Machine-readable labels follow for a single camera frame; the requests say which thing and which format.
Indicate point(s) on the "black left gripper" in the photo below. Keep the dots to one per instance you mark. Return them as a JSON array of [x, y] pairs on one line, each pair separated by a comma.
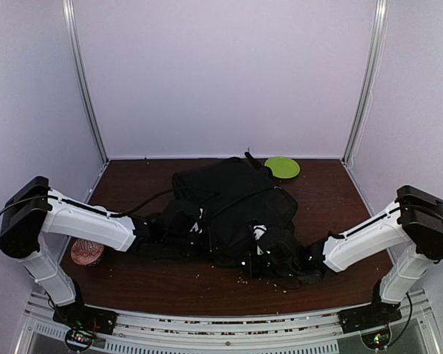
[[201, 254]]

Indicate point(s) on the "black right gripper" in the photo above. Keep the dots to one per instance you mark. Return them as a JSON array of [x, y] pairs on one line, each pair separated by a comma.
[[249, 261]]

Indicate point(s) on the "black student backpack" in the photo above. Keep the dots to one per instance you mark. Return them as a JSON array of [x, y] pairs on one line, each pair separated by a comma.
[[234, 195]]

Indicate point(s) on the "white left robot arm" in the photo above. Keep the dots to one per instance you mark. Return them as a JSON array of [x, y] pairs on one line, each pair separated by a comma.
[[37, 210]]

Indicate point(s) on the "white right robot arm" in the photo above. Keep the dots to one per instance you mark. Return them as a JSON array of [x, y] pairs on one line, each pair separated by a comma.
[[414, 218]]

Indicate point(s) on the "red patterned bowl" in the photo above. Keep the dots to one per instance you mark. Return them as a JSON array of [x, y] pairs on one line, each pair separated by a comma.
[[86, 253]]

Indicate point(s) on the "green plate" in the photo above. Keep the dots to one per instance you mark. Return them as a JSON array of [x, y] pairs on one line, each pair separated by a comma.
[[283, 167]]

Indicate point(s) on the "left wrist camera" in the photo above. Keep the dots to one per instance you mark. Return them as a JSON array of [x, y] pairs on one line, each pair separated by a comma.
[[198, 224]]

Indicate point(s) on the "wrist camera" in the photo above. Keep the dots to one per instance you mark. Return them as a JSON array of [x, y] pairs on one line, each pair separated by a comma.
[[256, 232], [198, 224]]

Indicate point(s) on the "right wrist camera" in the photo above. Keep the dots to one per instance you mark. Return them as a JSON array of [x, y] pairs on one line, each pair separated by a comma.
[[256, 232]]

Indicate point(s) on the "aluminium front rail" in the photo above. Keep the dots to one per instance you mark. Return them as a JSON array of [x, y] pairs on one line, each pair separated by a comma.
[[317, 331]]

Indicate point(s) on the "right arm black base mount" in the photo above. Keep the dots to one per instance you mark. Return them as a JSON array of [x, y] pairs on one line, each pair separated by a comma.
[[367, 317]]

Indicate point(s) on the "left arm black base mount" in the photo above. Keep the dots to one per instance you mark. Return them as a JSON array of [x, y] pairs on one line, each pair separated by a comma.
[[83, 317]]

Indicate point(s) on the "right aluminium frame post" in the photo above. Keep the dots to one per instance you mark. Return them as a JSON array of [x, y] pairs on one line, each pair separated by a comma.
[[371, 69]]

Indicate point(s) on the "aluminium frame post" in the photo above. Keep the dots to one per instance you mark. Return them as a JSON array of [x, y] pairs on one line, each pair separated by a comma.
[[83, 85], [371, 69]]

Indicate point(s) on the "left aluminium frame post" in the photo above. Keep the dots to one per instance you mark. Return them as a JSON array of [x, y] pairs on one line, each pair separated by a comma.
[[83, 85]]

